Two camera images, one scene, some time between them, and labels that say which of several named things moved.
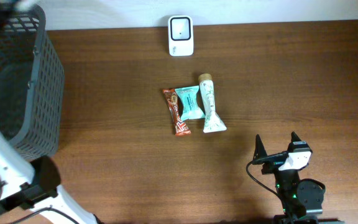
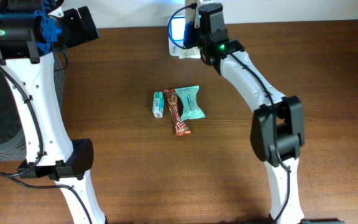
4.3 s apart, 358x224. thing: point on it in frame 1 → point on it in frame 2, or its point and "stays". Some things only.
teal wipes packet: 191,108 stays
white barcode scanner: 180,32 stays
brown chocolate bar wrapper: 172,99 stays
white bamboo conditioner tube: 212,122 → 189,53
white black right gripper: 260,150 → 191,24
